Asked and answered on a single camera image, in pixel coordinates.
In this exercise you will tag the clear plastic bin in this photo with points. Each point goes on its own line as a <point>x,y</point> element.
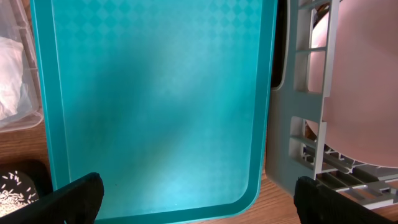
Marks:
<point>15,25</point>

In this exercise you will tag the pink plate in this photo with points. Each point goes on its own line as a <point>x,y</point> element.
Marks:
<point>361,111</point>

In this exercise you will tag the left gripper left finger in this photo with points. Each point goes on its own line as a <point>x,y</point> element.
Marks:
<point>77,202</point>

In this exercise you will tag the spilled rice and nuts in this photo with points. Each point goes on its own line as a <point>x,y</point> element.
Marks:
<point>17,191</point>

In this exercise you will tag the teal plastic tray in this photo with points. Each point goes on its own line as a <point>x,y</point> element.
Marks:
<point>166,99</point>

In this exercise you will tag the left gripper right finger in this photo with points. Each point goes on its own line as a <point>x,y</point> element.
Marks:
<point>317,204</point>

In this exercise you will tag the grey dishwasher rack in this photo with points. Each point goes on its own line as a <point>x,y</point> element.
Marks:
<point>301,80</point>

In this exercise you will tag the black plastic tray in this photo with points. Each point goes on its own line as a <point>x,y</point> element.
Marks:
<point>37,171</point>

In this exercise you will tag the white napkin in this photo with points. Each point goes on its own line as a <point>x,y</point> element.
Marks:
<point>14,99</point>

